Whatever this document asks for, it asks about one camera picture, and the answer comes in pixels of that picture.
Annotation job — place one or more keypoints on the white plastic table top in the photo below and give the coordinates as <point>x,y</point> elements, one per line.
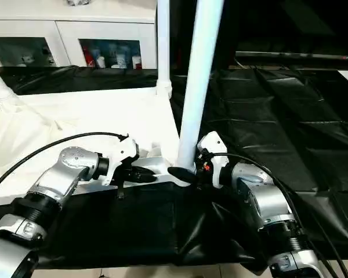
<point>75,116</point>

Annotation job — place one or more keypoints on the white plastic table leg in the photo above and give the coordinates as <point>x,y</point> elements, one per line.
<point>0,87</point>
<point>197,72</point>
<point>163,43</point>

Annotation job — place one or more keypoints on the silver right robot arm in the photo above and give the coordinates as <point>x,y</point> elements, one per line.
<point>266,199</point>

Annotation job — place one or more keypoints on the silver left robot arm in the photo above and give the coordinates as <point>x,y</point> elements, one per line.
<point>61,179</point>

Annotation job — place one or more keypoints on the black mat cloth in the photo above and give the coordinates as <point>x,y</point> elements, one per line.
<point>278,130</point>

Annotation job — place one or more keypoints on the black fabric backdrop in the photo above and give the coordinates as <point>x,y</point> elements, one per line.
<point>293,23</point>

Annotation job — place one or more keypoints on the white glass door cabinet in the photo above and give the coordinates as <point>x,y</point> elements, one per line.
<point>69,20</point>

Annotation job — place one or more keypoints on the dark patterned cabinet-top object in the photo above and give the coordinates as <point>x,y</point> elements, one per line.
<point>76,2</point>

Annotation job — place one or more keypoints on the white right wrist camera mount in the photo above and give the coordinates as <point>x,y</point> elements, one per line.
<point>216,144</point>

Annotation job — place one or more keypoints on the grey metal rail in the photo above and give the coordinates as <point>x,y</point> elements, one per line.
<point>293,55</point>

